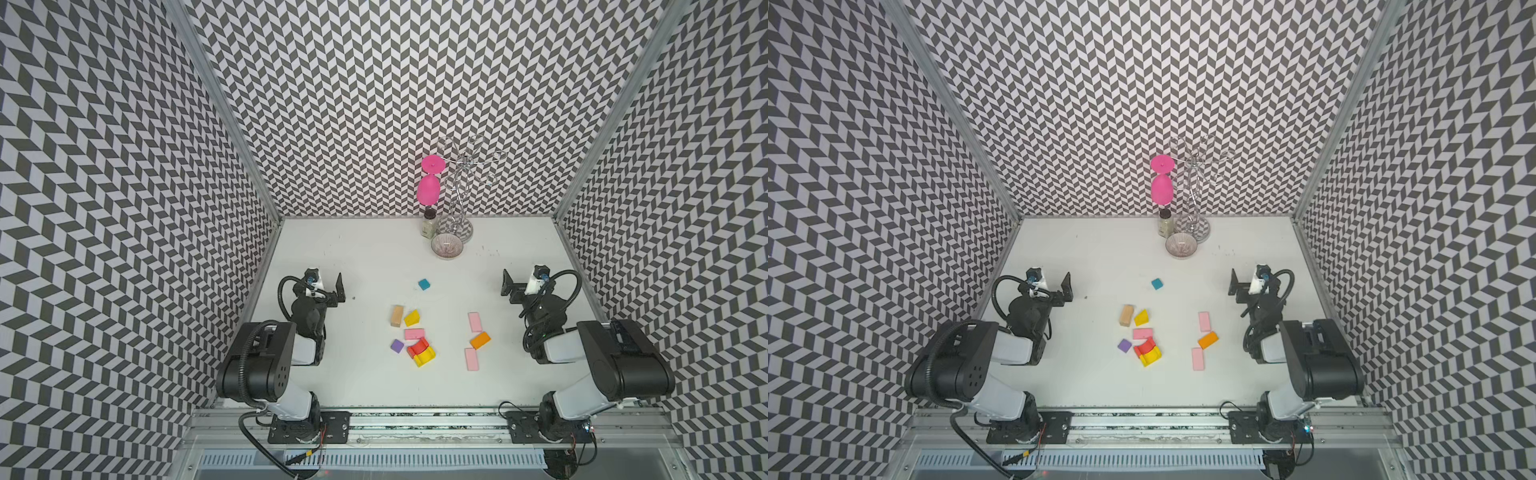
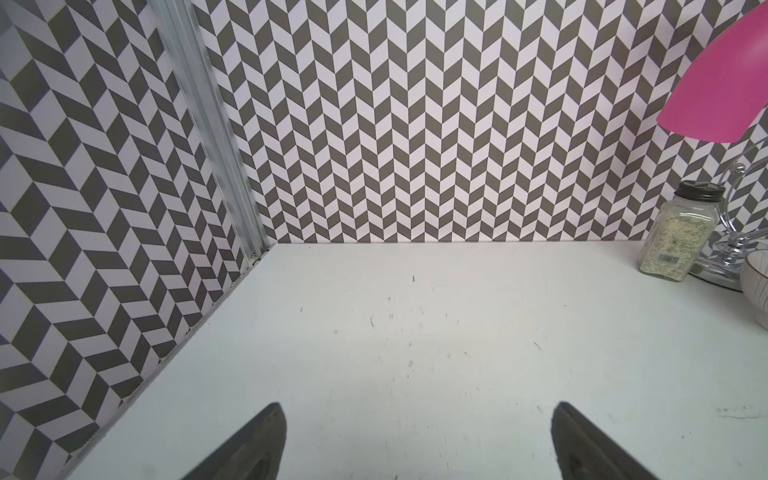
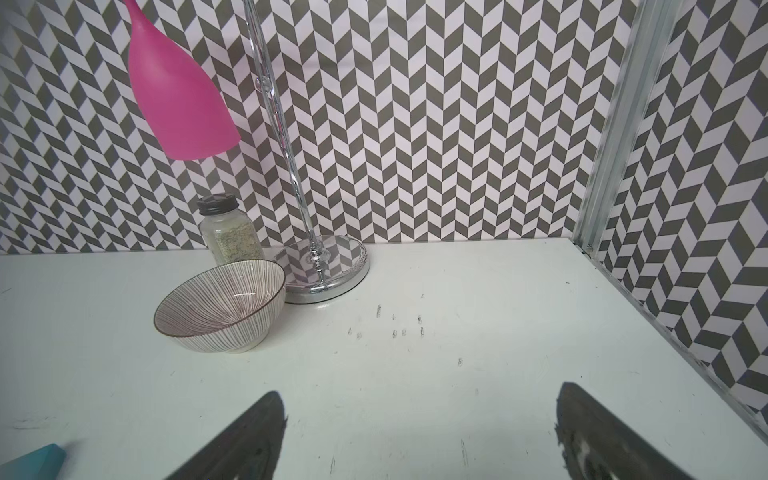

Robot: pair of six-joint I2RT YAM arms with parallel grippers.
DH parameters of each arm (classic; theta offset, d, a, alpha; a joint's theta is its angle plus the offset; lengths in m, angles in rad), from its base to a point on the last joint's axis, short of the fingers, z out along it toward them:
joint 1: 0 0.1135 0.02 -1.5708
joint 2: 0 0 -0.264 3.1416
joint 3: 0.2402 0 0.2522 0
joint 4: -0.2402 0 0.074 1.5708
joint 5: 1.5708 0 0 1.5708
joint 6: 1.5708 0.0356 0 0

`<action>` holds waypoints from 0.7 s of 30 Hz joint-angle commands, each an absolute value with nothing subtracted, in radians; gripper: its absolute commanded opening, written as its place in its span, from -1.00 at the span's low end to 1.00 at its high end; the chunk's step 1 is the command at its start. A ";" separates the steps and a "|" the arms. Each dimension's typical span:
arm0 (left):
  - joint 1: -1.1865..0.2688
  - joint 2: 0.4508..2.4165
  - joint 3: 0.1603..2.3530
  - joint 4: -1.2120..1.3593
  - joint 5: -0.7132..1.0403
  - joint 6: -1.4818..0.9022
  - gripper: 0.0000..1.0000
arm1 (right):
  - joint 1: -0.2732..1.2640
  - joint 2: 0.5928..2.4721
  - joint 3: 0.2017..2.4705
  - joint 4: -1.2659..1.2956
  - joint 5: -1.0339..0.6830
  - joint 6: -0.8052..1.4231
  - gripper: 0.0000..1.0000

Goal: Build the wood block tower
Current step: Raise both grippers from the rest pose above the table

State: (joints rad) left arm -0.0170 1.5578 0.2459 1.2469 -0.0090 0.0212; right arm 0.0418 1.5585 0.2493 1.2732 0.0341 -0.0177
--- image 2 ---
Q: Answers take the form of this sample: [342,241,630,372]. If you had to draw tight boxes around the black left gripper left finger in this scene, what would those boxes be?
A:
[183,402,287,480]

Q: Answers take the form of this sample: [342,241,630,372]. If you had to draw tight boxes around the striped ceramic bowl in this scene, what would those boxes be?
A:
[740,249,768,329]

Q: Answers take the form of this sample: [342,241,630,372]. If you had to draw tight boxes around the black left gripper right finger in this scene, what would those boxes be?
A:
[551,402,657,480]

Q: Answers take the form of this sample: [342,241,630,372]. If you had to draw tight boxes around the pink lamp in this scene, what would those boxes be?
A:
[657,3,767,143]

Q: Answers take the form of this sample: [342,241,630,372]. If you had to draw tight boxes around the chrome wire stand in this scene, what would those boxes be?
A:
[690,157,767,292]

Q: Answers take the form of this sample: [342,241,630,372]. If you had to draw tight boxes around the glass spice jar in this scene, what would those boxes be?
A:
[638,180,725,282]

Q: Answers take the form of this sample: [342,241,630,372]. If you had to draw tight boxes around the left corner metal post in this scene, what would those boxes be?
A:
[150,0,269,262]

